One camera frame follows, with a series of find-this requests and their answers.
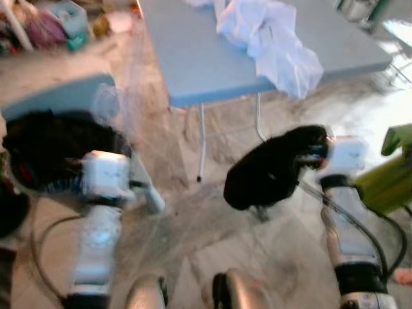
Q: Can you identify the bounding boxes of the green t-shirt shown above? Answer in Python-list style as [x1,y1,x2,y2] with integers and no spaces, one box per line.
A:
[351,124,412,216]

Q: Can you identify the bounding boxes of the light blue folding table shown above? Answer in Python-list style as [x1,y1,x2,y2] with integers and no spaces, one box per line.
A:
[138,0,395,184]

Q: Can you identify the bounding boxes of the silver robot right leg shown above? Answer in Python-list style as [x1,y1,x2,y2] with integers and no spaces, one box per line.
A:
[212,269,284,309]

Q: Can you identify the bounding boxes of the silver robot leg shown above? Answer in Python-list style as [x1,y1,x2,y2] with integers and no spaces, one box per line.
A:
[126,276,169,309]
[212,269,284,309]

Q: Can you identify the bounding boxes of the silver robot left leg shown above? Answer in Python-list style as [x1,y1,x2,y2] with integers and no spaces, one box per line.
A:
[126,276,169,309]

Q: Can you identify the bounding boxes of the light blue plastic box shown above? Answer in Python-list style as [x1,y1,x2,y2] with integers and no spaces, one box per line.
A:
[48,0,89,51]

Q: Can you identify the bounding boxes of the purple bag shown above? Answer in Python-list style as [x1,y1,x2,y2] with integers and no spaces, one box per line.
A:
[23,10,68,50]

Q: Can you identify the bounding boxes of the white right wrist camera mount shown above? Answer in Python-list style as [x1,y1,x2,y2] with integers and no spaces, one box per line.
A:
[325,136,369,180]

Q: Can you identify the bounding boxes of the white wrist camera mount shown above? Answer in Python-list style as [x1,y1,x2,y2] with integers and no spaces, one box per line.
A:
[82,151,133,200]
[325,136,369,180]

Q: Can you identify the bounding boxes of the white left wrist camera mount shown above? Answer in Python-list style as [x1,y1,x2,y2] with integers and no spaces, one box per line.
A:
[82,151,133,200]

